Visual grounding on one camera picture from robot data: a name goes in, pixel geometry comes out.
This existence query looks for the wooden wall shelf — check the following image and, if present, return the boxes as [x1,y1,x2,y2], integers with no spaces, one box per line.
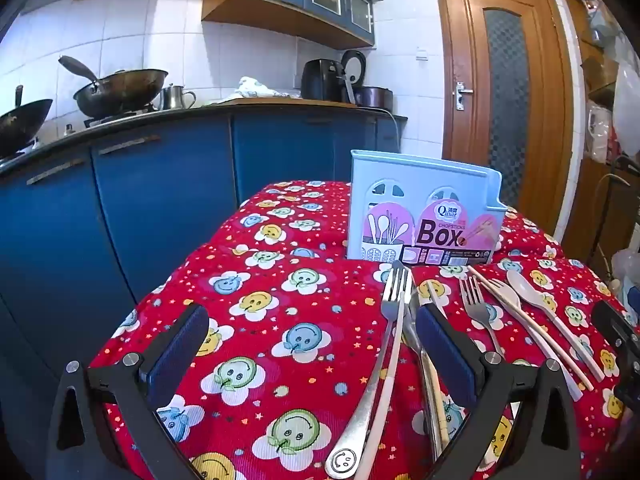
[562,0,640,263]

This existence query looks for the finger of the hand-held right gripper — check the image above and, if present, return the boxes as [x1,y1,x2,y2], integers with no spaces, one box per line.
[592,300,640,358]

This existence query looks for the cardboard box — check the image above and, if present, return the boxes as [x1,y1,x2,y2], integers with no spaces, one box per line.
[581,54,620,95]

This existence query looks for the blue kitchen base cabinet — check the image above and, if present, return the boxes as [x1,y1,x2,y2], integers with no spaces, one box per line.
[0,102,409,461]

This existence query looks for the white plastic spoon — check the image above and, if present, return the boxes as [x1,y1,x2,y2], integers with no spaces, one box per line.
[506,270,605,380]

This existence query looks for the black frying pan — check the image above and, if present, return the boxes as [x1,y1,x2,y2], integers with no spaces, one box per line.
[0,85,54,159]

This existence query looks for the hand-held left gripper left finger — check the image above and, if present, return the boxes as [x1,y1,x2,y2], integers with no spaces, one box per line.
[46,304,211,480]

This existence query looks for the steel fork with smiley handle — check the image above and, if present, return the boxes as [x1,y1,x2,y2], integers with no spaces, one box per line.
[325,260,415,479]

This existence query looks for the black air fryer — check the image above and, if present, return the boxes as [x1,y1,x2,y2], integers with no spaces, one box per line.
[301,58,347,102]

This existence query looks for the white chopstick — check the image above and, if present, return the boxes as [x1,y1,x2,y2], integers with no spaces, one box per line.
[350,280,408,480]

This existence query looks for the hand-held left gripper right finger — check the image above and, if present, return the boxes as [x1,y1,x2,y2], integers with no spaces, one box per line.
[414,303,585,480]

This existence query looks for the steel kettle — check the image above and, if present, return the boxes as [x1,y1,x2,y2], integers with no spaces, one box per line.
[159,83,197,111]

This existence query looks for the wooden door with glass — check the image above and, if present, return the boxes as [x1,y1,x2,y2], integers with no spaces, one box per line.
[432,0,574,242]

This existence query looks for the light blue utensil box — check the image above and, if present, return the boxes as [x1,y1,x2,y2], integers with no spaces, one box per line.
[346,149,507,267]

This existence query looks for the large dark wok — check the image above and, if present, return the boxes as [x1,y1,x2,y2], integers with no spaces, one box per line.
[58,55,169,119]

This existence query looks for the small steel fork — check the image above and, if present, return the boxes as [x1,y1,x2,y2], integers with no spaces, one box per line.
[458,276,505,357]

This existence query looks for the gas stove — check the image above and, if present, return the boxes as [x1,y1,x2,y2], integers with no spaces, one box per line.
[82,104,159,129]

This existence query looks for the white power cable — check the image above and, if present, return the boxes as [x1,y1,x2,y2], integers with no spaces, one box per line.
[372,106,407,153]

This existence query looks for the red smiley flower tablecloth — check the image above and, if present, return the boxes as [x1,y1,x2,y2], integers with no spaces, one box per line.
[87,179,632,480]

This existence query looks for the white plastic bag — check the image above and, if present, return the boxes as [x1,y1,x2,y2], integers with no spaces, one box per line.
[612,59,640,159]

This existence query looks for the blue wooden wall cabinet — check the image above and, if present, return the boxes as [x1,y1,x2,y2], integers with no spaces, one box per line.
[201,0,383,51]

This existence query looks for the dark rice cooker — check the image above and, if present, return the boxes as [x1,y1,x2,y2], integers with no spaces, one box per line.
[341,49,394,109]

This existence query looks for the steel table knife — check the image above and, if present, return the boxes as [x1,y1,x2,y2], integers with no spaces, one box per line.
[402,300,446,461]

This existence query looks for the white cloth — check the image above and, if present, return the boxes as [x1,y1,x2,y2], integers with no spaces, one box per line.
[220,76,292,102]

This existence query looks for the cream plastic fork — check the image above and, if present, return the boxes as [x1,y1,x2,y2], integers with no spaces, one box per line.
[486,279,584,403]

